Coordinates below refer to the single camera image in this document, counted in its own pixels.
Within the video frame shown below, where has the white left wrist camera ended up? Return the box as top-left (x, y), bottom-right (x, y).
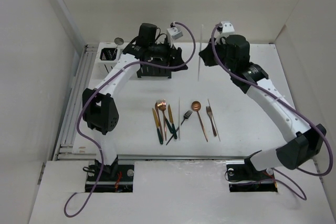
top-left (166, 23), bottom-right (183, 41)

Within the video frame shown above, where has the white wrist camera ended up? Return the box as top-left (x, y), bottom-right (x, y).
top-left (166, 23), bottom-right (183, 41)
top-left (216, 21), bottom-right (235, 36)

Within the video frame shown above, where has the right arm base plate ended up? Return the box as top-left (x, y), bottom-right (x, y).
top-left (225, 164), bottom-right (278, 193)

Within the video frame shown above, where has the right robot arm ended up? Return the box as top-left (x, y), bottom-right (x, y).
top-left (199, 35), bottom-right (326, 179)

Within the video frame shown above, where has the gold knife green handle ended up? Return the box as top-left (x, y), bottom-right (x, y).
top-left (168, 104), bottom-right (176, 135)
top-left (152, 108), bottom-right (163, 145)

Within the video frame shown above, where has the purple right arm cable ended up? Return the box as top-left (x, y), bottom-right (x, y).
top-left (211, 24), bottom-right (333, 201)

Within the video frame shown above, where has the black fork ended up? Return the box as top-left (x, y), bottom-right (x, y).
top-left (166, 110), bottom-right (193, 145)

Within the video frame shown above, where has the aluminium frame rail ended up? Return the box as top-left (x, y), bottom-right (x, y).
top-left (49, 44), bottom-right (98, 161)

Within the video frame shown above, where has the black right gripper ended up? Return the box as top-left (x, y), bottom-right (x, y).
top-left (199, 37), bottom-right (235, 73)

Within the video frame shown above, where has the black slotted utensil container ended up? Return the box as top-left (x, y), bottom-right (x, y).
top-left (136, 65), bottom-right (172, 79)

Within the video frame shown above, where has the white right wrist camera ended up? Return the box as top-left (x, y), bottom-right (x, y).
top-left (216, 21), bottom-right (235, 36)

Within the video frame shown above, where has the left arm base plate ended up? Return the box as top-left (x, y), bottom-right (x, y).
top-left (82, 162), bottom-right (134, 193)

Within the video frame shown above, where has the white slotted utensil container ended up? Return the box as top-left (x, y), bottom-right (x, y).
top-left (96, 47), bottom-right (122, 79)

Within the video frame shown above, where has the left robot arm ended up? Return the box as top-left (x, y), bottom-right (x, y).
top-left (76, 23), bottom-right (188, 181)

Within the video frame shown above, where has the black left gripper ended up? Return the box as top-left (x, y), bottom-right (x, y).
top-left (148, 36), bottom-right (187, 71)

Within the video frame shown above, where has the copper spoon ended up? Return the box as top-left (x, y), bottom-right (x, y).
top-left (191, 101), bottom-right (208, 142)

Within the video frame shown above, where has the small copper fork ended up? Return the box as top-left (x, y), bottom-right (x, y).
top-left (206, 106), bottom-right (217, 137)

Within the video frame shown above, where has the silver spoon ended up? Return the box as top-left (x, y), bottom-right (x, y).
top-left (113, 37), bottom-right (124, 58)

